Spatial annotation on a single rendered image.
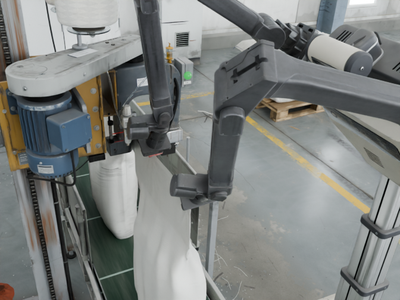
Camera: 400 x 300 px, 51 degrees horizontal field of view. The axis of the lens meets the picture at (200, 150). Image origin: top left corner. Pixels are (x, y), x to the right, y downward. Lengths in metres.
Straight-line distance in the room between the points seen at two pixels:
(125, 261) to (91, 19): 1.21
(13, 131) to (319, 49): 0.97
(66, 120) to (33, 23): 3.03
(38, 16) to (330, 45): 3.42
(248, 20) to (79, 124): 0.55
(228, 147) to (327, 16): 6.60
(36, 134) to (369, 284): 1.20
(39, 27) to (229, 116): 3.62
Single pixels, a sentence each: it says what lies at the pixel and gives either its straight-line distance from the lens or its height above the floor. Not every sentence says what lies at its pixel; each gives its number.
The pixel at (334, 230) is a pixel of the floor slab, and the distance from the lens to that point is 2.98.
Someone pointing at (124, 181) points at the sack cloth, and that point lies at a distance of 1.99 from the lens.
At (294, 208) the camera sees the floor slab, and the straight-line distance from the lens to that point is 3.09.
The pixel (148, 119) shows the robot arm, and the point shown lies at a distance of 1.31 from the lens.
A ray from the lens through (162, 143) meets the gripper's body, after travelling 1.39.
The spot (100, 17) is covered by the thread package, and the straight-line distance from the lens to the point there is 1.19.
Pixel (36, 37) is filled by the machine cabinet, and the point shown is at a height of 0.72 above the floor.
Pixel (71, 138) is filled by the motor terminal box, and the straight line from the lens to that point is 1.22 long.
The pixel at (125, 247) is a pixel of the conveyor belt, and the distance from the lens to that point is 2.12.
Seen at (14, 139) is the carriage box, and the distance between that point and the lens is 1.50.
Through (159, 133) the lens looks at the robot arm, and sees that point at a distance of 1.31.
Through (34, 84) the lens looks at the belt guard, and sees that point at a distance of 1.20.
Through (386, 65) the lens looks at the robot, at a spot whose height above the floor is 1.53.
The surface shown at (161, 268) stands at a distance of 1.43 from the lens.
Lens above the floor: 1.83
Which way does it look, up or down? 30 degrees down
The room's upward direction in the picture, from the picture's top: 3 degrees clockwise
